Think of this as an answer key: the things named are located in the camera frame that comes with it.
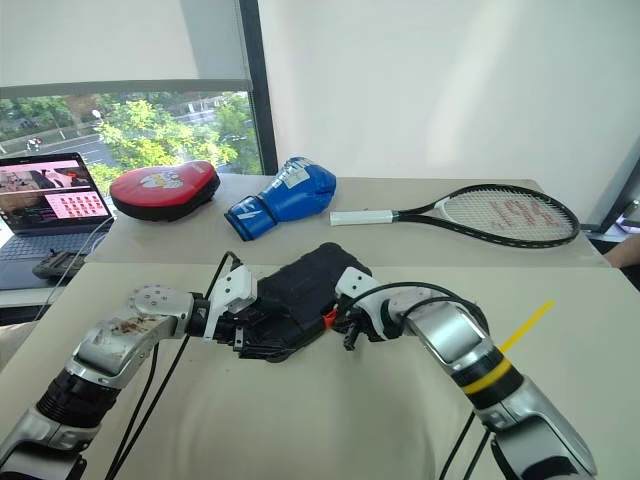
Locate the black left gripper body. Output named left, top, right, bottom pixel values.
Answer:
left=214, top=297, right=284, bottom=359

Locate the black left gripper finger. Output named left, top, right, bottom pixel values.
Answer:
left=237, top=340, right=304, bottom=363

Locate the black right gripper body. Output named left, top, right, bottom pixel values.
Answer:
left=329, top=295, right=375, bottom=346

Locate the black tool case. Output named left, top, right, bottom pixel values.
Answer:
left=238, top=242, right=374, bottom=364

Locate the blue boxing glove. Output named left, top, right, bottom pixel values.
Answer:
left=223, top=156, right=338, bottom=243

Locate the red punching pad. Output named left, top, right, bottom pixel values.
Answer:
left=109, top=159, right=222, bottom=223

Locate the black tennis racket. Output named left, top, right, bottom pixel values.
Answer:
left=328, top=183, right=582, bottom=249

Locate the black handheld controller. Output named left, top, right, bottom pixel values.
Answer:
left=32, top=251, right=90, bottom=280

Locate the open laptop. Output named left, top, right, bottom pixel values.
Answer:
left=0, top=152, right=117, bottom=291

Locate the dark monitor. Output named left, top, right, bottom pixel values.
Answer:
left=584, top=149, right=640, bottom=236

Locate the white roller blind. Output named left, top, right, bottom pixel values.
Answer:
left=0, top=0, right=254, bottom=101

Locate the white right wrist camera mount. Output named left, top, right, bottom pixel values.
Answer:
left=333, top=267, right=401, bottom=344

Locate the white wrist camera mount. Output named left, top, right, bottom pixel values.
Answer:
left=206, top=264, right=260, bottom=342
left=333, top=267, right=401, bottom=344

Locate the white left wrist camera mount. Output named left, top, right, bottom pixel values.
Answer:
left=206, top=264, right=260, bottom=342

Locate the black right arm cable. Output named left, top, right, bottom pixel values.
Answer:
left=344, top=281, right=494, bottom=480

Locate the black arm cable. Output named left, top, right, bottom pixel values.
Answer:
left=344, top=281, right=494, bottom=480
left=102, top=251, right=245, bottom=480

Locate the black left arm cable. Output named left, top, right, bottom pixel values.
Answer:
left=102, top=251, right=245, bottom=480

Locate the yellow cable tie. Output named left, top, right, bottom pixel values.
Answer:
left=460, top=299, right=556, bottom=397

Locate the white laptop cable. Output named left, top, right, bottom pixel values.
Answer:
left=42, top=216, right=117, bottom=307

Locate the black window frame post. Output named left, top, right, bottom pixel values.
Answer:
left=238, top=0, right=279, bottom=176

